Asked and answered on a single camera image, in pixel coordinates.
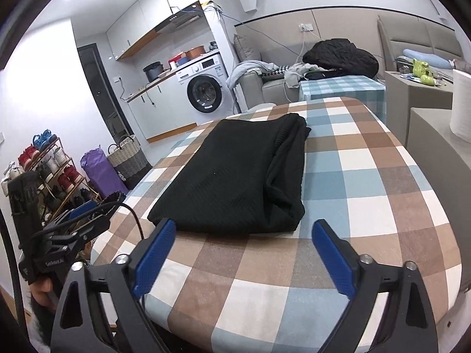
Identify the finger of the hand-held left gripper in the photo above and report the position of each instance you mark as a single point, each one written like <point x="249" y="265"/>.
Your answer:
<point x="82" y="209"/>

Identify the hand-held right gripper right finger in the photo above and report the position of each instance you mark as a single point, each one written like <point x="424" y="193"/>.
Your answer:
<point x="333" y="261"/>

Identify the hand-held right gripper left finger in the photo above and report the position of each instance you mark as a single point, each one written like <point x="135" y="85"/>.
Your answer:
<point x="154" y="261"/>

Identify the black knit sweater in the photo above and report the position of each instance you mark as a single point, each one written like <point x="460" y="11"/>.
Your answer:
<point x="235" y="169"/>

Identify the person's left forearm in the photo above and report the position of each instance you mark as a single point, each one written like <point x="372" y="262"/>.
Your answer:
<point x="38" y="327"/>

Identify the person's left hand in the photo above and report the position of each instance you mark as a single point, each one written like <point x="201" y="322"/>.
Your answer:
<point x="42" y="294"/>

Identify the white trash bin black bag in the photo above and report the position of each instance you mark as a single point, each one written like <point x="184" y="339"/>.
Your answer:
<point x="114" y="196"/>

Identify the purple bag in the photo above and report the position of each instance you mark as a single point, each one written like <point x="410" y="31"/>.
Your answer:
<point x="101" y="176"/>

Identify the wooden shoe rack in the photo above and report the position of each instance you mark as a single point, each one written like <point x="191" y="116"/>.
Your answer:
<point x="55" y="169"/>

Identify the woven laundry basket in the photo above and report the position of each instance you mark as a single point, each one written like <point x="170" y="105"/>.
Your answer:
<point x="128" y="165"/>

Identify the brown blue checked blanket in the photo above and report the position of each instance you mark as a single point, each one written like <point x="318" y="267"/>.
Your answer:
<point x="368" y="191"/>

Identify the black door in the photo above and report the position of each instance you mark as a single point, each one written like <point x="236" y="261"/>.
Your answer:
<point x="99" y="88"/>

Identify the white base cabinet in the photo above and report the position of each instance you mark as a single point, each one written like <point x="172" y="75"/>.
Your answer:
<point x="165" y="106"/>

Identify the grey upholstered bench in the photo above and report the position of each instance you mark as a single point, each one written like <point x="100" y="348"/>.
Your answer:
<point x="438" y="154"/>

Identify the black cooking pot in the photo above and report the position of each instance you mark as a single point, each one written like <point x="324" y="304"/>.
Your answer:
<point x="152" y="72"/>

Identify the white washing machine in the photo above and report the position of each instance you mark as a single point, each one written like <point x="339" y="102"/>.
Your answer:
<point x="206" y="95"/>

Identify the red basin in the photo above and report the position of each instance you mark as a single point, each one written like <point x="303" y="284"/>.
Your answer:
<point x="177" y="62"/>

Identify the grey bedside cabinet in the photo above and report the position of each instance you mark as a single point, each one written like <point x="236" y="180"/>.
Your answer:
<point x="415" y="106"/>

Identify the grey sofa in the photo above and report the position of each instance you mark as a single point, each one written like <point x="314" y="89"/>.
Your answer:
<point x="272" y="93"/>

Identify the white crumpled garment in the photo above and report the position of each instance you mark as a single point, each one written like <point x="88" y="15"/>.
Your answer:
<point x="300" y="73"/>

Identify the brown pot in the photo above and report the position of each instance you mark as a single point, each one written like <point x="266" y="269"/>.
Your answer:
<point x="195" y="52"/>

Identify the black white checked cushion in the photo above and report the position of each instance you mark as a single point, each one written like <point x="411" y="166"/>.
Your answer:
<point x="283" y="70"/>

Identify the white paper roll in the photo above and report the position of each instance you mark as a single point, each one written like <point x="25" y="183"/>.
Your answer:
<point x="461" y="110"/>

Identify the black quilted jacket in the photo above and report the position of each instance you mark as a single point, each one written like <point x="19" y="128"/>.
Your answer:
<point x="342" y="57"/>

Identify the light grey cloth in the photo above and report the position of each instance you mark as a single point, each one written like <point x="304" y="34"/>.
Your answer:
<point x="246" y="71"/>

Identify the green toy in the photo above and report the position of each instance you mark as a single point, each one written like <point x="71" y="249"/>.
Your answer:
<point x="419" y="70"/>

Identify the range hood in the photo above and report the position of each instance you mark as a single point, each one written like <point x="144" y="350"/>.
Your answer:
<point x="180" y="20"/>

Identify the light blue pillow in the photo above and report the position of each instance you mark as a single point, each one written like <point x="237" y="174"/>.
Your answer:
<point x="430" y="57"/>

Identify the grey bed headboard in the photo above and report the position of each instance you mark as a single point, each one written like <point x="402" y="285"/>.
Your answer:
<point x="408" y="33"/>

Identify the white wall cabinets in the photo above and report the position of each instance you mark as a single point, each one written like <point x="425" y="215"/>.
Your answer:
<point x="140" y="22"/>

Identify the white wall socket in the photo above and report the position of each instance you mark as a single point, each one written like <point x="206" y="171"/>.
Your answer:
<point x="305" y="27"/>

